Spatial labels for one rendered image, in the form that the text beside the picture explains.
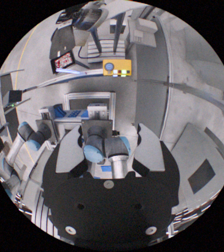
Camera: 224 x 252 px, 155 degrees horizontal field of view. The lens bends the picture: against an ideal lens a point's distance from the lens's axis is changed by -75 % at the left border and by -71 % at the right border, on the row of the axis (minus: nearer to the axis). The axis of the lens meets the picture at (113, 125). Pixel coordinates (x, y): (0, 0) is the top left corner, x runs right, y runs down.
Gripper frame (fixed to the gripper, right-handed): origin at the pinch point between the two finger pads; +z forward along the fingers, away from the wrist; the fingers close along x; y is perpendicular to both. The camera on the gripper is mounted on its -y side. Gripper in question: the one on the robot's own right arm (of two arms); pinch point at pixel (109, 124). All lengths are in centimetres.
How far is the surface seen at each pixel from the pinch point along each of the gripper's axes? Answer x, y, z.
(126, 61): 9.4, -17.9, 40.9
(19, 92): -82, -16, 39
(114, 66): 2.9, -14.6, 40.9
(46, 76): -131, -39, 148
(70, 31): -20, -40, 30
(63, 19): -26, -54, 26
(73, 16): -21, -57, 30
